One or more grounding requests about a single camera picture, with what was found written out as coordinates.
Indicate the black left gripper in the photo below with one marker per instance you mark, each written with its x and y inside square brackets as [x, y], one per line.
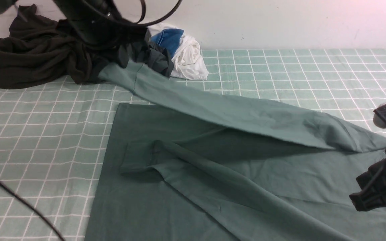
[101, 35]

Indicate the green long sleeve shirt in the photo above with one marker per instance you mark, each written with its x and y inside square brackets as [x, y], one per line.
[200, 166]

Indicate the dark teal crumpled shirt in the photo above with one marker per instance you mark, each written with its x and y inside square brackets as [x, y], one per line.
[154, 56]

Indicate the dark olive crumpled garment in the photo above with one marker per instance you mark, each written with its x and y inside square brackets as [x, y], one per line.
[37, 53]

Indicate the blue crumpled garment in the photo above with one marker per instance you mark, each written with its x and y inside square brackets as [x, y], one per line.
[169, 39]

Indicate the white crumpled garment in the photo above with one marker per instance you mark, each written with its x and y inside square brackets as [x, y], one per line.
[188, 60]

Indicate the green checkered table cloth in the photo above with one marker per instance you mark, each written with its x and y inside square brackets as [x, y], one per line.
[53, 136]

